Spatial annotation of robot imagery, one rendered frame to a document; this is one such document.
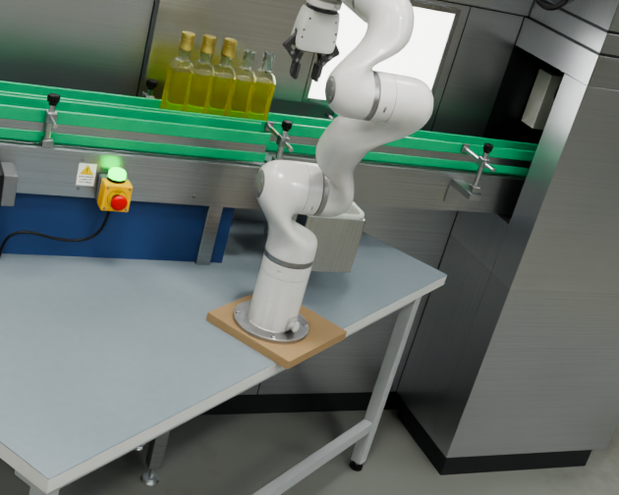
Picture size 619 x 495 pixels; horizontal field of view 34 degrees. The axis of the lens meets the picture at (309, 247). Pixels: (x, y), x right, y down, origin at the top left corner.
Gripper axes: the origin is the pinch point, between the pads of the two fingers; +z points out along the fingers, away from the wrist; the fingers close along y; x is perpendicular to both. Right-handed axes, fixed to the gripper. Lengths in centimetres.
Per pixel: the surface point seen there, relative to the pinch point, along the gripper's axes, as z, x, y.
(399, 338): 84, -15, -62
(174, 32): 6.5, -42.0, 19.5
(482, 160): 23, -14, -69
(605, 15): -25, -11, -90
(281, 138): 22.5, -13.7, -4.9
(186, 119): 23.5, -23.7, 18.0
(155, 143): 28.2, -16.3, 27.2
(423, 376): 111, -33, -90
